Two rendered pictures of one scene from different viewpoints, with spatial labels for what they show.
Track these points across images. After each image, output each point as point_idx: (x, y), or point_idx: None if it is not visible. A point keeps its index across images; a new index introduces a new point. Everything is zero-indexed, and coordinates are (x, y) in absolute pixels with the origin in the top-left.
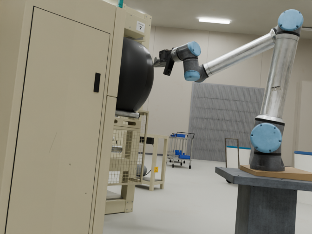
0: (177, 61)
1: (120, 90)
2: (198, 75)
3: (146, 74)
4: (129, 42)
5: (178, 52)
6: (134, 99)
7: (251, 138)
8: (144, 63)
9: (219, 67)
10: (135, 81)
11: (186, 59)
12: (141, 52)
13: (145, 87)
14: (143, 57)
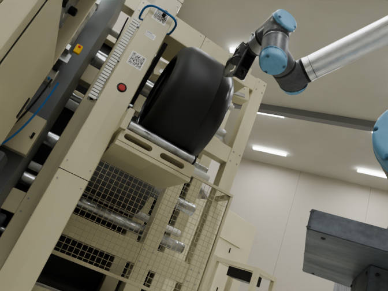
0: (256, 49)
1: (167, 102)
2: (283, 55)
3: (215, 92)
4: (202, 51)
5: (257, 31)
6: (188, 125)
7: (375, 134)
8: (216, 77)
9: (329, 57)
10: (193, 94)
11: (267, 32)
12: (216, 65)
13: (208, 111)
14: (216, 70)
